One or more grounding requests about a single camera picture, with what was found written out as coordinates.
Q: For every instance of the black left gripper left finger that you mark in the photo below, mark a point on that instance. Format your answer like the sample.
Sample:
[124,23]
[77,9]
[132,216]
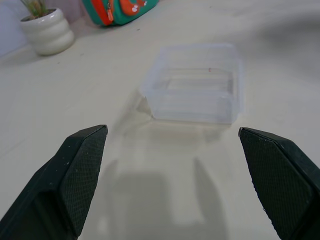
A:
[65,185]

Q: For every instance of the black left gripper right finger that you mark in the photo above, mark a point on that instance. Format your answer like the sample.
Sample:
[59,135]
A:
[280,180]

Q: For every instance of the clear plastic container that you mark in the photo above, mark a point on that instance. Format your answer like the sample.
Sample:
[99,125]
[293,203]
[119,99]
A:
[195,87]

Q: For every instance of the white ribbed plant pot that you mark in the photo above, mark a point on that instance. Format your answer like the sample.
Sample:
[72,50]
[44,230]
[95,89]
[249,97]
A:
[48,33]

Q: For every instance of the green potted plant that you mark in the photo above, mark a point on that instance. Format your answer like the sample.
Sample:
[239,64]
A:
[33,8]

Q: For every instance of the green and orange pencil case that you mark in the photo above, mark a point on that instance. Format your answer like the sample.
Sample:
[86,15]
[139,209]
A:
[118,11]

